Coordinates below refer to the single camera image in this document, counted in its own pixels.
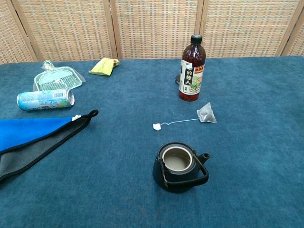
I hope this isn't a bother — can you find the pyramid tea bag with string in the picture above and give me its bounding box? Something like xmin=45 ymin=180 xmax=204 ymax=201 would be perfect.
xmin=153 ymin=102 xmax=217 ymax=132

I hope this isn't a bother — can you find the brown iced tea bottle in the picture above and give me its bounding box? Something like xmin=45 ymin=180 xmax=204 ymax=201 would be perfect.
xmin=178 ymin=34 xmax=205 ymax=102

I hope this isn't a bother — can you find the yellow snack packet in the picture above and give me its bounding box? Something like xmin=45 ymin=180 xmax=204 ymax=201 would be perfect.
xmin=88 ymin=58 xmax=120 ymax=77

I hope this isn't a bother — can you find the woven rattan folding screen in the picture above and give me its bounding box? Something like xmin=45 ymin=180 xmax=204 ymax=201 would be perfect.
xmin=0 ymin=0 xmax=304 ymax=65

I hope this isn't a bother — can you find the teal table cover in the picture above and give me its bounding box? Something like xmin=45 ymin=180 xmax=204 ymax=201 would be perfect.
xmin=0 ymin=56 xmax=304 ymax=228

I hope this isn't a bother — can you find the packaged clear mini dustpan set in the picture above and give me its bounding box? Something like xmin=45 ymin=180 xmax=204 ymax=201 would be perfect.
xmin=33 ymin=60 xmax=86 ymax=92

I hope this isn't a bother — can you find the light blue drink can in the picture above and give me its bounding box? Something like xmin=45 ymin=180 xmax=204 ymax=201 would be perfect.
xmin=16 ymin=89 xmax=75 ymax=111

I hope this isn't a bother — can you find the blue and grey cloth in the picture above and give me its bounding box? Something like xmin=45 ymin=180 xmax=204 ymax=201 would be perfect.
xmin=0 ymin=109 xmax=99 ymax=183

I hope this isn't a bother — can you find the black teapot with wire handle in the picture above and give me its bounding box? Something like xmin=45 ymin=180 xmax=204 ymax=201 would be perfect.
xmin=152 ymin=142 xmax=211 ymax=193

